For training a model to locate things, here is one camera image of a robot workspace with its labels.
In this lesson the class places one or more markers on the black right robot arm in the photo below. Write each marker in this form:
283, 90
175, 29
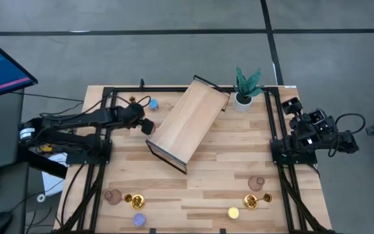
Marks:
346, 143

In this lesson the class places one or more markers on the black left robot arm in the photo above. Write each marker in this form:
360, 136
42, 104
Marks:
76, 119

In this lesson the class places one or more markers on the yellow clamp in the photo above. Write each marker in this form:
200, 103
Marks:
46, 148

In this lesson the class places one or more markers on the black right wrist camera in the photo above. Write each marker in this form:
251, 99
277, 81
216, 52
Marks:
317, 116

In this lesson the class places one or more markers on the purple candle jar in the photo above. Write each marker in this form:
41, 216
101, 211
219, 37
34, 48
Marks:
139, 220

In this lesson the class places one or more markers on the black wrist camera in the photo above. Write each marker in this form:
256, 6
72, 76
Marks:
147, 126
317, 116

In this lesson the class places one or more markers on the yellow candle jar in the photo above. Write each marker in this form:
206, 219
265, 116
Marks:
233, 213

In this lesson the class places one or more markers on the white tape roll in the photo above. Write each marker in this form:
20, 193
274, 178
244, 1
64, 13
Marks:
38, 198

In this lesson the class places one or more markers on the black table clamp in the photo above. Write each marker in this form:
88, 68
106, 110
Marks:
142, 84
222, 231
153, 231

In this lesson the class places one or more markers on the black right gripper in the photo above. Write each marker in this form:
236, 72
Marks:
301, 126

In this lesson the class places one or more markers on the white label sticker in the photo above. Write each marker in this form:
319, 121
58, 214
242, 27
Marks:
290, 86

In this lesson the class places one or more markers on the wooden shelf riser black frame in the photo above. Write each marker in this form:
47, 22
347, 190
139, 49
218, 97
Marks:
187, 120

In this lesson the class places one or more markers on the snake plant in white pot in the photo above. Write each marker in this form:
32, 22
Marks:
247, 86

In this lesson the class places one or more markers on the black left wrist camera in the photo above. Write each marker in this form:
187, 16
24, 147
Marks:
147, 126

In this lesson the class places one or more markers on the gold candlestick holder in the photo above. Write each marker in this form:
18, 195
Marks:
132, 98
137, 202
250, 201

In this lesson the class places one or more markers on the white paper sheet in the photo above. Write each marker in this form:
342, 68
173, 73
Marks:
52, 182

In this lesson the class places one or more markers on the black metal bar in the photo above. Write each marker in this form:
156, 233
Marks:
44, 165

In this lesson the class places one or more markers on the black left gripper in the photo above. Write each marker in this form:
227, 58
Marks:
133, 112

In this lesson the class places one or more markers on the blue candle jar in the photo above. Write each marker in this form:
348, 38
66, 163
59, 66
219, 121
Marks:
154, 104

